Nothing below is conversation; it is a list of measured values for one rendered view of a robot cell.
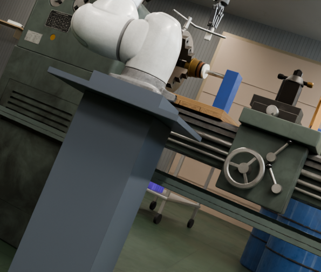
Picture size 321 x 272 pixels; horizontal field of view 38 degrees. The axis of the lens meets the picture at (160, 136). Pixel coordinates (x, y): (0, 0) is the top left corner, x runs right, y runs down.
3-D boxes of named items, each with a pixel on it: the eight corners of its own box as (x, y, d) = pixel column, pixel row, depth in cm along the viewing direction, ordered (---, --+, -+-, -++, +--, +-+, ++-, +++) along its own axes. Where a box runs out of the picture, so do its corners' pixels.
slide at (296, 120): (249, 111, 181) (253, 101, 181) (266, 133, 220) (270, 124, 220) (294, 126, 174) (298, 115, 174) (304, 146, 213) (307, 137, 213)
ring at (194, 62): (188, 53, 217) (205, 58, 213) (193, 60, 225) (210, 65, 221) (179, 71, 216) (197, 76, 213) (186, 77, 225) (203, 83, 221)
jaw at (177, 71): (170, 69, 225) (158, 87, 221) (168, 62, 221) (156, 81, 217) (190, 75, 221) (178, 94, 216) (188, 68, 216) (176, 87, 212)
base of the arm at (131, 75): (167, 98, 144) (173, 82, 144) (106, 75, 150) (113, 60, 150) (178, 110, 161) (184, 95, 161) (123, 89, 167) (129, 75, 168)
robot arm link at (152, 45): (162, 77, 147) (188, 15, 148) (111, 59, 151) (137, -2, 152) (170, 89, 162) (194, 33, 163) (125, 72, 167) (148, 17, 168)
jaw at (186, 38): (170, 56, 221) (172, 32, 214) (175, 53, 224) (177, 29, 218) (190, 62, 216) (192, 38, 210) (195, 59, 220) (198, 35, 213)
